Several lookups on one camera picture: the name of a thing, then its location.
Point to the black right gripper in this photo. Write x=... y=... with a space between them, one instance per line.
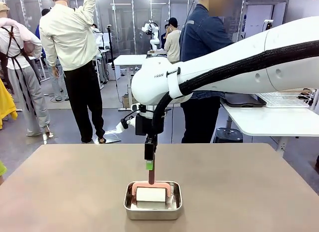
x=142 y=126

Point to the pink lint roller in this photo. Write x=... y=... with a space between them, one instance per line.
x=150 y=194

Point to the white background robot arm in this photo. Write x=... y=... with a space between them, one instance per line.
x=152 y=35
x=99 y=40

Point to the stainless steel rectangular tray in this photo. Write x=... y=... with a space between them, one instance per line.
x=152 y=214

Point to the black plastic stool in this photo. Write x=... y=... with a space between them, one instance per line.
x=228 y=135

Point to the white background table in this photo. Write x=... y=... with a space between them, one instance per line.
x=129 y=61

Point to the person in black cap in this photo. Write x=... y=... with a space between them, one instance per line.
x=173 y=45

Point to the person in denim jacket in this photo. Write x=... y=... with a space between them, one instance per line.
x=199 y=35

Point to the white side table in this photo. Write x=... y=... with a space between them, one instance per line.
x=274 y=122

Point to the man in cream jacket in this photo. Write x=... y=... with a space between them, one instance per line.
x=67 y=37

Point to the lime green cloth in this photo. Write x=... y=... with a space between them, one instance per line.
x=2 y=168

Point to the yellow garment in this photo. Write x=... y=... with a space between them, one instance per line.
x=6 y=102

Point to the black tripod stand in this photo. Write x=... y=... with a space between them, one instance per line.
x=268 y=24

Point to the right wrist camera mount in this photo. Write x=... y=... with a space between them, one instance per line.
x=122 y=126

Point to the black camera pole stand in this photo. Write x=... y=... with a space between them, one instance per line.
x=112 y=55

